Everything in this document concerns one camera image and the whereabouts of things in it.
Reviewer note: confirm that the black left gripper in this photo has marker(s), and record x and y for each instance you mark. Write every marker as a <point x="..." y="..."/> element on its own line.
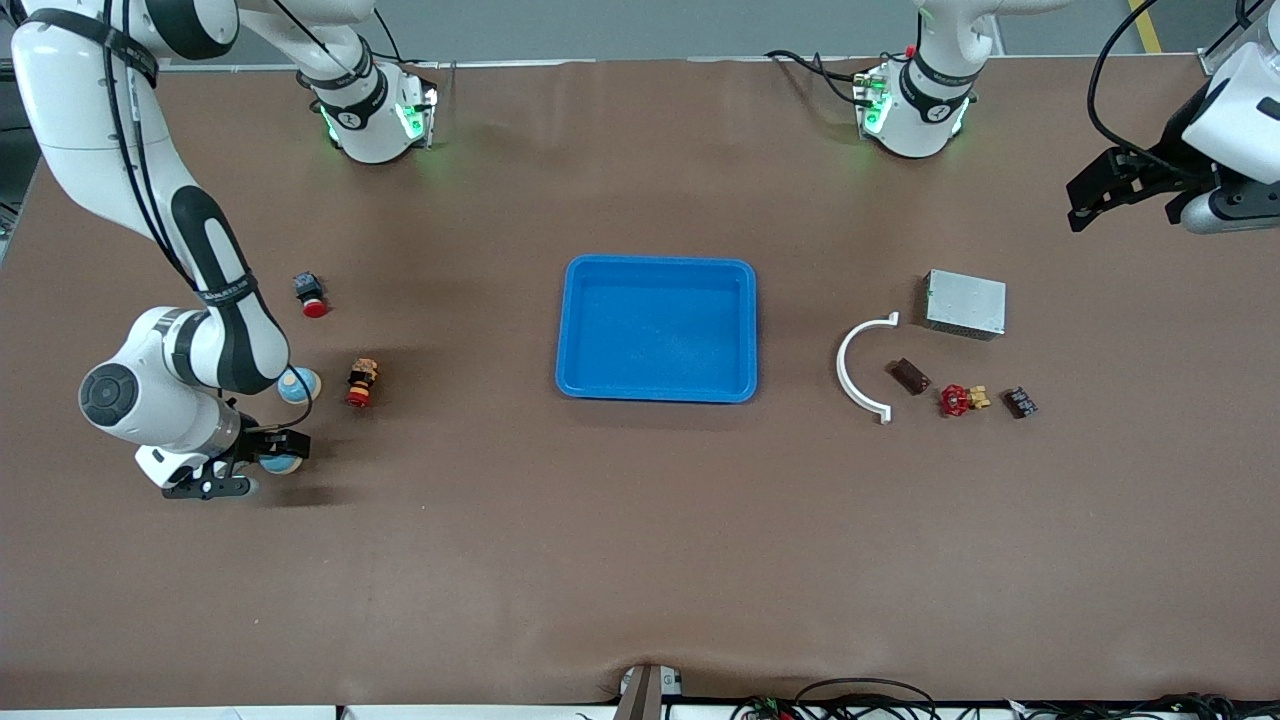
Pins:
<point x="1152" y="166"/>

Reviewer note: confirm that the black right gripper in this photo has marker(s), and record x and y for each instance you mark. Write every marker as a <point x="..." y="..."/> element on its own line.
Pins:
<point x="258" y="441"/>

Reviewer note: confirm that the light blue bell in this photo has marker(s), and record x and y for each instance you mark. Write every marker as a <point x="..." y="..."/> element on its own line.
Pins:
<point x="285" y="467"/>
<point x="305" y="385"/>

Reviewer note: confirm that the short black printed capacitor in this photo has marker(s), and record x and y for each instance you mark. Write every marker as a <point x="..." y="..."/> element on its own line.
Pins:
<point x="1020" y="402"/>

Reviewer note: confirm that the long brown capacitor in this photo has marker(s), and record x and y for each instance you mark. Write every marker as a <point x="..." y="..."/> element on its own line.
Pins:
<point x="910" y="377"/>

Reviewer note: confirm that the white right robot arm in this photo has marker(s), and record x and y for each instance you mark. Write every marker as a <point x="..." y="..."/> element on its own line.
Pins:
<point x="230" y="340"/>

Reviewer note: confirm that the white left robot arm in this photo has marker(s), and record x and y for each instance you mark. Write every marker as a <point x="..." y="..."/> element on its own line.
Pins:
<point x="920" y="130"/>

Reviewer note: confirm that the red button yellow body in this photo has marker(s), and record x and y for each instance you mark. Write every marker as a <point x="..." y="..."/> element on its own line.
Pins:
<point x="362" y="382"/>

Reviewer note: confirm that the red button black body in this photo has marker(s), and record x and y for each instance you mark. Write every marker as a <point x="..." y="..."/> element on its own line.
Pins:
<point x="311" y="295"/>

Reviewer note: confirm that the silver metal power supply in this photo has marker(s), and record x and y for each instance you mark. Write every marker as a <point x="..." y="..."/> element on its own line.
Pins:
<point x="965" y="303"/>

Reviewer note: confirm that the red handwheel brass valve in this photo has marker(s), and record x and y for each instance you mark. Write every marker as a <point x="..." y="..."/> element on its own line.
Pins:
<point x="955" y="401"/>

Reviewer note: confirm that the white curved pipe clamp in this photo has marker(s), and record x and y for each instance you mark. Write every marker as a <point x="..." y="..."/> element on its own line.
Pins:
<point x="841" y="368"/>

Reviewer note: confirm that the blue plastic tray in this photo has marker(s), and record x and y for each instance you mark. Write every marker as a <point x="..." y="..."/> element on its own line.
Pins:
<point x="660" y="330"/>

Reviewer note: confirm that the grey camera stand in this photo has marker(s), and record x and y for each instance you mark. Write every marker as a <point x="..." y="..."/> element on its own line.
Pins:
<point x="640" y="695"/>

